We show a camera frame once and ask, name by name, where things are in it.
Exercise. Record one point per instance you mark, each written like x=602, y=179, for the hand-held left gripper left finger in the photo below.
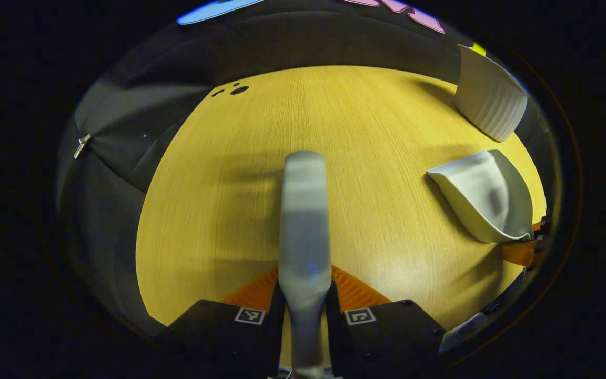
x=278, y=342

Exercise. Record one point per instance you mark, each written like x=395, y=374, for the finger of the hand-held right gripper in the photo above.
x=518, y=253

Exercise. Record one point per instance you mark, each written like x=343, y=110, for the white ribbed garbage bin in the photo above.
x=492, y=100

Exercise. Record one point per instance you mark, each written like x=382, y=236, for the wooden desktop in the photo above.
x=366, y=131

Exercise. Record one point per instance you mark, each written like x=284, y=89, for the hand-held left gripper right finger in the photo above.
x=333, y=342

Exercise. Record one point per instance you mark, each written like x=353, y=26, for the white cloth clip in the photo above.
x=81, y=146

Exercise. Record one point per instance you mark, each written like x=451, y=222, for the white dustpan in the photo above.
x=484, y=195

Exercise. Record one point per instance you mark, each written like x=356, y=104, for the small white broom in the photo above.
x=304, y=221

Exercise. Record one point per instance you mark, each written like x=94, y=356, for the black backdrop cloth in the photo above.
x=150, y=105

